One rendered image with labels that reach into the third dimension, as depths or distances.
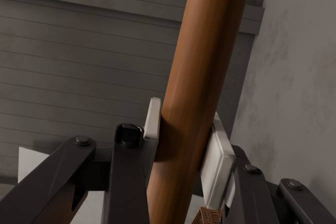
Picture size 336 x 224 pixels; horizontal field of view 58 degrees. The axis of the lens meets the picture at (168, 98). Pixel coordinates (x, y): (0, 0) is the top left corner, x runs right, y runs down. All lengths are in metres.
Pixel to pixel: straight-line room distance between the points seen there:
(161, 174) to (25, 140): 4.25
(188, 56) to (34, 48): 3.88
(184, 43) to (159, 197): 0.09
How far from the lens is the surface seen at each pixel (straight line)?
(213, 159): 0.15
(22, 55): 4.09
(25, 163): 4.32
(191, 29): 0.15
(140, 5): 3.56
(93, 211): 4.14
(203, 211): 1.95
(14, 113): 4.33
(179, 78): 0.16
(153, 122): 0.16
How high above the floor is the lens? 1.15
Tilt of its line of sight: 4 degrees down
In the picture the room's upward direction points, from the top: 81 degrees counter-clockwise
